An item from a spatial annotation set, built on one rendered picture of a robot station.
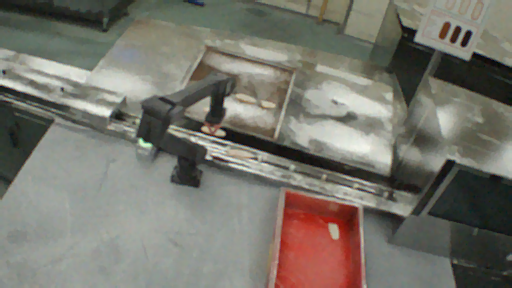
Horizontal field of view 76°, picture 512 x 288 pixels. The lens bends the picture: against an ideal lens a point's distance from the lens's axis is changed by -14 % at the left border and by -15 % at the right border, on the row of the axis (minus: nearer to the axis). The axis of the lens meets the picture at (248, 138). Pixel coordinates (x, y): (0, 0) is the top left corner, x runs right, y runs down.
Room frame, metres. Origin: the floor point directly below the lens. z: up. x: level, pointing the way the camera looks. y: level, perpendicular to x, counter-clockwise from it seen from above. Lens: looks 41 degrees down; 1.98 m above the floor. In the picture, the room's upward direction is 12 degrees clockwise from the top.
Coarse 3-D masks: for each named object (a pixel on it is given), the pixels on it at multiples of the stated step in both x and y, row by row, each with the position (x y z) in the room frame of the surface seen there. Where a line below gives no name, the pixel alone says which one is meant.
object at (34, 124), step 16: (32, 64) 1.56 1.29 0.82; (48, 64) 1.58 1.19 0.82; (80, 80) 1.49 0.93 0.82; (0, 112) 1.22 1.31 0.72; (16, 112) 1.21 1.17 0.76; (32, 112) 1.18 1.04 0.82; (0, 128) 1.23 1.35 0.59; (16, 128) 1.21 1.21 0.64; (32, 128) 1.20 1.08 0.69; (48, 128) 1.19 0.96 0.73; (0, 144) 1.24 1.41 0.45; (16, 144) 1.22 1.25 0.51; (32, 144) 1.20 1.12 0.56; (0, 160) 1.24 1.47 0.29; (16, 160) 1.23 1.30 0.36; (464, 272) 0.83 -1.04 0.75; (480, 272) 0.83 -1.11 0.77; (496, 272) 0.81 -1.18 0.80
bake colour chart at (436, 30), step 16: (432, 0) 1.80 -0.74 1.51; (448, 0) 1.80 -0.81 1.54; (464, 0) 1.79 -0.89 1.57; (480, 0) 1.78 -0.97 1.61; (496, 0) 1.77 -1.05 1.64; (432, 16) 1.80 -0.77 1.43; (448, 16) 1.79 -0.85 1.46; (464, 16) 1.78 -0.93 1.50; (480, 16) 1.77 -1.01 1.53; (432, 32) 1.80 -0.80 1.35; (448, 32) 1.79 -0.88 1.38; (464, 32) 1.78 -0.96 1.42; (480, 32) 1.77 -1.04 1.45; (448, 48) 1.78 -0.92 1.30; (464, 48) 1.78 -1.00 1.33
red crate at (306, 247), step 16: (288, 208) 0.96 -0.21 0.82; (288, 224) 0.88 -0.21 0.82; (304, 224) 0.90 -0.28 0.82; (320, 224) 0.91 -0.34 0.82; (336, 224) 0.92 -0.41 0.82; (288, 240) 0.81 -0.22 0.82; (304, 240) 0.82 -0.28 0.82; (320, 240) 0.83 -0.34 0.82; (336, 240) 0.85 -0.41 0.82; (288, 256) 0.74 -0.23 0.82; (304, 256) 0.75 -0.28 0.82; (320, 256) 0.76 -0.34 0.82; (336, 256) 0.78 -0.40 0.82; (288, 272) 0.68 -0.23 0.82; (304, 272) 0.69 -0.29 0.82; (320, 272) 0.70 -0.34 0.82; (336, 272) 0.71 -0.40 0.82
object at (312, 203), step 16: (288, 192) 0.96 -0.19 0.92; (304, 192) 0.97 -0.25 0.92; (304, 208) 0.95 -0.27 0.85; (320, 208) 0.95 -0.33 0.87; (336, 208) 0.95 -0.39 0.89; (352, 208) 0.95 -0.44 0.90; (352, 224) 0.91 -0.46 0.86; (272, 240) 0.75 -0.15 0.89; (352, 240) 0.84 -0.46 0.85; (272, 256) 0.67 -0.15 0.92; (352, 256) 0.77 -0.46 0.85; (272, 272) 0.61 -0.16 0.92; (352, 272) 0.71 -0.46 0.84
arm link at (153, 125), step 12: (144, 108) 0.82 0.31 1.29; (156, 108) 0.82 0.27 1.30; (168, 108) 0.82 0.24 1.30; (144, 120) 0.80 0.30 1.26; (156, 120) 0.80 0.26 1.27; (144, 132) 0.79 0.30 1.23; (156, 132) 0.78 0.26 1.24; (168, 132) 0.84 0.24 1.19; (156, 144) 0.76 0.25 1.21; (168, 144) 0.84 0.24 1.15; (180, 144) 0.91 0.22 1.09; (192, 144) 0.99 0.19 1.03; (192, 156) 0.97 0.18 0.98; (204, 156) 1.03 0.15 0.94
